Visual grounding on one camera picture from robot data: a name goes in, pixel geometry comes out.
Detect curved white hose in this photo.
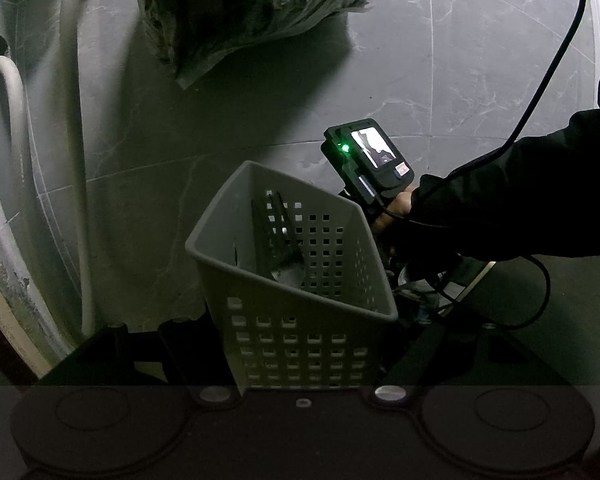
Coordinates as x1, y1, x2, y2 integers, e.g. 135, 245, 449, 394
0, 55, 38, 196

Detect long white hose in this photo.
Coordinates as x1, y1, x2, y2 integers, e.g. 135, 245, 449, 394
60, 0, 99, 338

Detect person's right forearm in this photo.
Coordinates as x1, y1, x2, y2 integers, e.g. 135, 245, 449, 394
410, 62, 600, 273

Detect clear plastic bag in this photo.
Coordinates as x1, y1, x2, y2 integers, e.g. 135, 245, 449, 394
136, 0, 387, 92

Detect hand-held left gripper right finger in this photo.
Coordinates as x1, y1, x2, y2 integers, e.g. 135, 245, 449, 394
365, 322, 576, 408

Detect black cable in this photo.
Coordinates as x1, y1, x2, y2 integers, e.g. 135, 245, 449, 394
375, 0, 592, 332

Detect grey perforated plastic basket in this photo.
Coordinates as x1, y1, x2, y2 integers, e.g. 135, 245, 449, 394
186, 160, 399, 392

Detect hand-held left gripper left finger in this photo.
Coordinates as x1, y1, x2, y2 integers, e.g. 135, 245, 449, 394
35, 317, 241, 408

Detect dark metal utensil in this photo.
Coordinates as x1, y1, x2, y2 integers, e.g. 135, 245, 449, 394
251, 191, 307, 288

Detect wooden chopstick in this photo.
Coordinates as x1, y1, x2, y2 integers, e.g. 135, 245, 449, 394
445, 261, 497, 311

